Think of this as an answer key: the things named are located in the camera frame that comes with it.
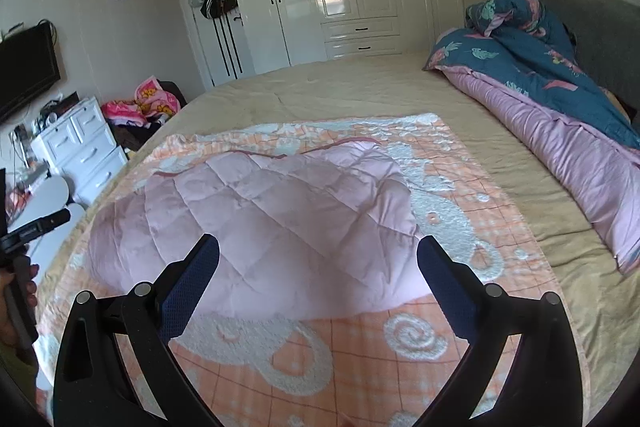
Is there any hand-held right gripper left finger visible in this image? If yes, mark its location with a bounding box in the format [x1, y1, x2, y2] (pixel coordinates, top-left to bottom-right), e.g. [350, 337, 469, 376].
[52, 233, 222, 427]

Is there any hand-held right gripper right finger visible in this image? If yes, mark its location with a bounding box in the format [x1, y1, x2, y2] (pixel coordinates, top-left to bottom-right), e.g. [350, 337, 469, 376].
[415, 234, 585, 427]

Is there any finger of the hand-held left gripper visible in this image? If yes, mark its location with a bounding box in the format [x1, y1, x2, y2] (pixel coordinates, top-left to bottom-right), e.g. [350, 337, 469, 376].
[6, 208, 72, 249]

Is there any pink quilted jacket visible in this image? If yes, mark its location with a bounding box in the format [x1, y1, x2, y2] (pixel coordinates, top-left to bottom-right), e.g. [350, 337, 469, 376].
[87, 139, 431, 323]

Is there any dark clothes pile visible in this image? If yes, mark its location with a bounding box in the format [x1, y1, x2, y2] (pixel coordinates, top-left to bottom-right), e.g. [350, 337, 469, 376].
[107, 81, 188, 152]

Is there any person's left hand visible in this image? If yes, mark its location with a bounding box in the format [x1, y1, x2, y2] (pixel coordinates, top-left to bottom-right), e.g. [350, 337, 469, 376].
[0, 264, 40, 348]

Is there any white rounded shelf unit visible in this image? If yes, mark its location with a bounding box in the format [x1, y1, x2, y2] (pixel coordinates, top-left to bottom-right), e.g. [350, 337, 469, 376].
[7, 174, 87, 273]

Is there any orange printed blanket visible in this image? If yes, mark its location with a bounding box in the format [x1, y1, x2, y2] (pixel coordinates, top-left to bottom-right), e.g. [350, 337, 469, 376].
[37, 113, 586, 427]

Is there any white chest of drawers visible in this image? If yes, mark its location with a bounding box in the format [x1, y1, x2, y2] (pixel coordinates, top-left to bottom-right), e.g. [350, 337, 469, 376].
[31, 97, 130, 208]

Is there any black flat television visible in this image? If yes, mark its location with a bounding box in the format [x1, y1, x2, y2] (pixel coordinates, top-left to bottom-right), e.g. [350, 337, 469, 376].
[0, 23, 62, 124]

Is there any pink printed cloth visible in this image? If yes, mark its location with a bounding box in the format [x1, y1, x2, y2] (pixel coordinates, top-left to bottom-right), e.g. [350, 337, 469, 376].
[101, 77, 181, 125]

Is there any bed with beige sheet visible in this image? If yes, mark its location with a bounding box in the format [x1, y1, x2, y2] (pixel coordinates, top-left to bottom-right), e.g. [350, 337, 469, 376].
[30, 52, 640, 427]

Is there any teal floral duvet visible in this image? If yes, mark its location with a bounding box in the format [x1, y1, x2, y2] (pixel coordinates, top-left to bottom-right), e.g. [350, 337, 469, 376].
[422, 0, 640, 275]

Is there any white room door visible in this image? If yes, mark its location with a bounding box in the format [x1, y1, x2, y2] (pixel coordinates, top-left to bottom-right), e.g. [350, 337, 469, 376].
[174, 0, 257, 88]

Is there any grey padded headboard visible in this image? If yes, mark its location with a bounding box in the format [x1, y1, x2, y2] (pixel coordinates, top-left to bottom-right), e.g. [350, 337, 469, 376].
[486, 0, 640, 128]

